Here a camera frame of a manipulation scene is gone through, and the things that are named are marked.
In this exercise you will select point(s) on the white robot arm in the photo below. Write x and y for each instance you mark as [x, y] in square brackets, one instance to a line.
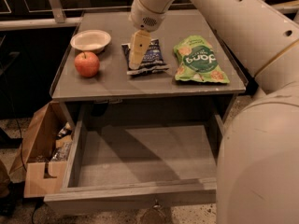
[258, 163]

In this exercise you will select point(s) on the grey cabinet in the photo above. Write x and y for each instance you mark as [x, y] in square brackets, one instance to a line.
[112, 80]

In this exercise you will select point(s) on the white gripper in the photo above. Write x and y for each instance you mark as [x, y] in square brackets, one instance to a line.
[144, 17]

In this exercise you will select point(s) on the red apple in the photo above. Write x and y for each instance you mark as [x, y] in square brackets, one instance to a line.
[87, 64]

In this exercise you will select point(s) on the green snack bag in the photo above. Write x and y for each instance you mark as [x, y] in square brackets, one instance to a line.
[197, 62]

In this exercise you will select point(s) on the open grey top drawer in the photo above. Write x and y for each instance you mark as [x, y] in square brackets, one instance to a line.
[117, 163]

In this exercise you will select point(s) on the snack packets in box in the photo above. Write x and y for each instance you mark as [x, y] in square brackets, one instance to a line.
[63, 144]

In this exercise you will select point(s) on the metal window railing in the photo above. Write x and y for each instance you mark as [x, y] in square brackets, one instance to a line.
[31, 14]

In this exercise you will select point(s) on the white paper bowl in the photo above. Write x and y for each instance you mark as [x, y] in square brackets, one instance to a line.
[90, 40]

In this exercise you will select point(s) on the drawer handle tag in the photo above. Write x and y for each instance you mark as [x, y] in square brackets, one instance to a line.
[154, 215]

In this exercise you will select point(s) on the dark blue chip bag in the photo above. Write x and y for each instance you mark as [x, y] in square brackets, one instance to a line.
[152, 62]

